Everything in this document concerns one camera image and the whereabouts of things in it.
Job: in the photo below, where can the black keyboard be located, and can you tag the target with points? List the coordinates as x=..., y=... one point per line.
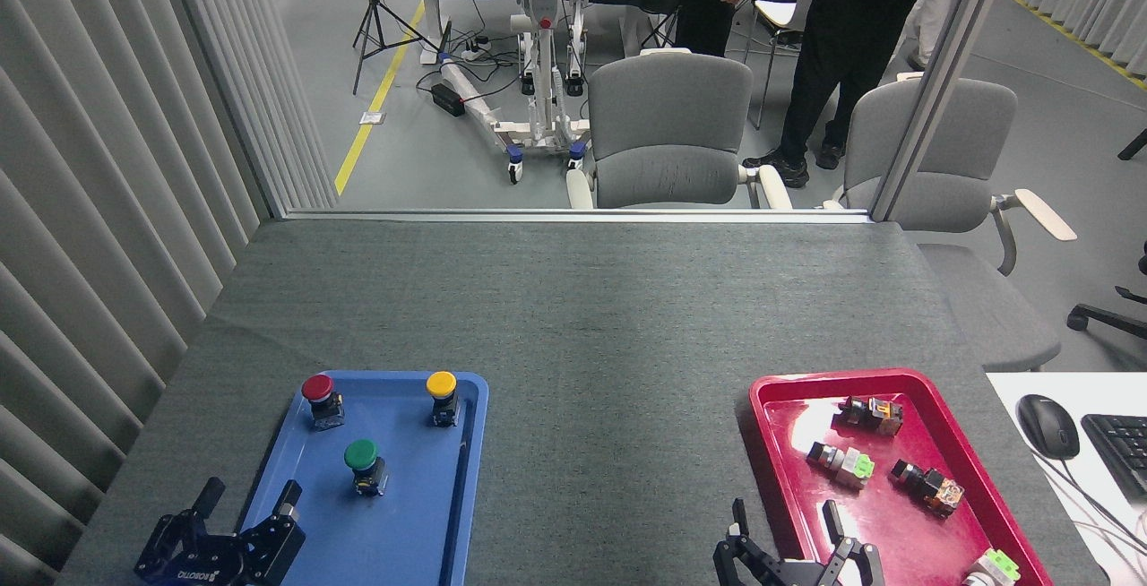
x=1120, y=452

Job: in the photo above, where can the white green switch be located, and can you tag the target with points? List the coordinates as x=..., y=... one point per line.
x=995, y=568
x=847, y=465

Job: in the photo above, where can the yellow push button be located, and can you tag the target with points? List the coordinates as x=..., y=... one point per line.
x=441, y=383

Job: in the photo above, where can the black computer mouse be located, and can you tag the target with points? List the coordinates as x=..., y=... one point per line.
x=1048, y=425

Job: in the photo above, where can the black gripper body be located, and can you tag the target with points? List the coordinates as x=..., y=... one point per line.
x=797, y=577
x=211, y=564

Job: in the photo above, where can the black tripod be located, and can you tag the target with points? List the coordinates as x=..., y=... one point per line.
x=376, y=17

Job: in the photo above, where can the black orange switch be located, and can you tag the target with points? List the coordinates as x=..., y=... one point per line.
x=932, y=487
x=874, y=414

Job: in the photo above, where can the white chair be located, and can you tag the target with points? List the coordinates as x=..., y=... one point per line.
x=781, y=12

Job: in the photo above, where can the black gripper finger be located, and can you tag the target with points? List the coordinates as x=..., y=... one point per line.
x=278, y=541
x=739, y=564
x=858, y=564
x=170, y=541

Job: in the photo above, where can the metal floor plate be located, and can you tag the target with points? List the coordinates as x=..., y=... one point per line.
x=372, y=117

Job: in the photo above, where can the silver post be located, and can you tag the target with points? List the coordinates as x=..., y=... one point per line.
x=941, y=84

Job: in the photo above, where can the black power box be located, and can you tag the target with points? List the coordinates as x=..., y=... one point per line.
x=446, y=99

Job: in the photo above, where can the red push button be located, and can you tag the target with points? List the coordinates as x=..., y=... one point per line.
x=317, y=386

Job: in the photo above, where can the red plastic tray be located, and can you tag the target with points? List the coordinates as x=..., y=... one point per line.
x=896, y=532

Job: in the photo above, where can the grey office chair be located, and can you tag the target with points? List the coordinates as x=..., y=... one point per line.
x=986, y=299
x=668, y=138

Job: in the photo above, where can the black chair base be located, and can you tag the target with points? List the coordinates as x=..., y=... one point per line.
x=1107, y=313

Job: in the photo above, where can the white power strip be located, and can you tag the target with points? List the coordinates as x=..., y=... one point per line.
x=475, y=50

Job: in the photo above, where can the silver rail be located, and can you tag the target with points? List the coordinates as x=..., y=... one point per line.
x=573, y=215

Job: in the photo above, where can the blue plastic tray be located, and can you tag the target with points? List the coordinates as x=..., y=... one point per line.
x=394, y=532

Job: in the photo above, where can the white desk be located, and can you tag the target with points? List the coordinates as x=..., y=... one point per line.
x=1111, y=550

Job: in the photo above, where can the green push button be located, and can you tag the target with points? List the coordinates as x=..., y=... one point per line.
x=361, y=453

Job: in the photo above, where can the white stand on wheels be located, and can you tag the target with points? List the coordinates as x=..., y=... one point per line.
x=542, y=48

